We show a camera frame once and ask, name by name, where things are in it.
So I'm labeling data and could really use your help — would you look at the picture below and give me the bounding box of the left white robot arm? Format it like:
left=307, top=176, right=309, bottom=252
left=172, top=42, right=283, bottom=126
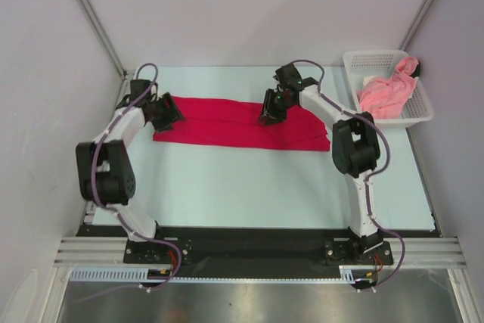
left=75, top=79, right=186, bottom=262

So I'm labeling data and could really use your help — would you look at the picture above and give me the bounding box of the white cable duct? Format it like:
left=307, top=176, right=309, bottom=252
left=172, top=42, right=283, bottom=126
left=69, top=267, right=376, bottom=284

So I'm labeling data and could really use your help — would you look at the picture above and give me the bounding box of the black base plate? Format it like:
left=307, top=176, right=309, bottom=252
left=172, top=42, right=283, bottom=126
left=76, top=225, right=439, bottom=280

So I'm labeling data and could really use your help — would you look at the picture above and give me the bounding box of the red t shirt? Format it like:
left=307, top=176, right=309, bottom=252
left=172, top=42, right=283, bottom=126
left=152, top=97, right=330, bottom=152

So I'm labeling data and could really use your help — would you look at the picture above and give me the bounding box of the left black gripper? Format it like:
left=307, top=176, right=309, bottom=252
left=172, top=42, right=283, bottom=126
left=148, top=93, right=186, bottom=134

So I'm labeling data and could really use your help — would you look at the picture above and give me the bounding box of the aluminium frame post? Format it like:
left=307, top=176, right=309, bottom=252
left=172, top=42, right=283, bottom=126
left=76, top=0, right=127, bottom=79
left=399, top=0, right=436, bottom=51

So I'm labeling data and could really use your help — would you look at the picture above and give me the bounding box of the pink t shirt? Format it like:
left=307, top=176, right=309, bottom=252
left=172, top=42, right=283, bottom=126
left=357, top=56, right=420, bottom=120

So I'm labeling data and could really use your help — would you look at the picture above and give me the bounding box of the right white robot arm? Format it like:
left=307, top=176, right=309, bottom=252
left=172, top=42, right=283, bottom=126
left=258, top=63, right=383, bottom=263

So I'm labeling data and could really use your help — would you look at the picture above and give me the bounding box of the white plastic basket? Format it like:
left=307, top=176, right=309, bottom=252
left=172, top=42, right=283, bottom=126
left=343, top=50, right=434, bottom=128

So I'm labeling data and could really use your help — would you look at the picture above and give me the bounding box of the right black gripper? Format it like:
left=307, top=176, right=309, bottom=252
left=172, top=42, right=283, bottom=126
left=258, top=88, right=296, bottom=126

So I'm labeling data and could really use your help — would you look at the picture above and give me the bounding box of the left aluminium frame post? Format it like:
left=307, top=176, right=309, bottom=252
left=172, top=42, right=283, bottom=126
left=76, top=0, right=127, bottom=79

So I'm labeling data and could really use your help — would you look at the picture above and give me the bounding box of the right aluminium frame post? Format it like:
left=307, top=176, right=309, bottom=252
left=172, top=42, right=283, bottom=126
left=399, top=0, right=436, bottom=51

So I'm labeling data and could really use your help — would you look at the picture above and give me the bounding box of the aluminium front rail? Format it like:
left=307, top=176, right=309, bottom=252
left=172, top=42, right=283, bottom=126
left=54, top=237, right=467, bottom=269

